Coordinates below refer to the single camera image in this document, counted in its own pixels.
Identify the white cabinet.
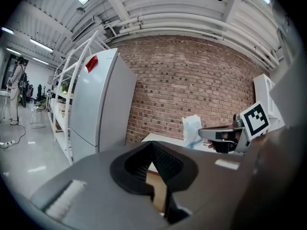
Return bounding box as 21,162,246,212
253,73,286,133

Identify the person's gray shirt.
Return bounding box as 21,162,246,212
239,54,307,230

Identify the white ceiling pipe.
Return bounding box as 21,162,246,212
118,20,280,69

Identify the white item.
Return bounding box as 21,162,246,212
181,114,205,150

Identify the red sticker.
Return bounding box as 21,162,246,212
85,55,99,74

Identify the white desk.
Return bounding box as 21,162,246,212
141,132,216,153

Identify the white metal shelving rack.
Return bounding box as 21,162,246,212
47,30,111,166

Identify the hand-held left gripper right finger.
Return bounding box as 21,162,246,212
152,140,251,230

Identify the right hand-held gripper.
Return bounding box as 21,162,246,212
198,101,271,155

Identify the white power strip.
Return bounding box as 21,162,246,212
0,139,16,150

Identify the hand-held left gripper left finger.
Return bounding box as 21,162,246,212
30,140,173,230

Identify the white wire stool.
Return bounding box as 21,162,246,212
29,105,47,129

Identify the black office chair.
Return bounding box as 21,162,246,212
35,84,47,103

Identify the silver refrigerator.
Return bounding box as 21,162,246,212
69,47,138,163

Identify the white ceiling air vent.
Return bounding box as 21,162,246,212
71,15,95,42

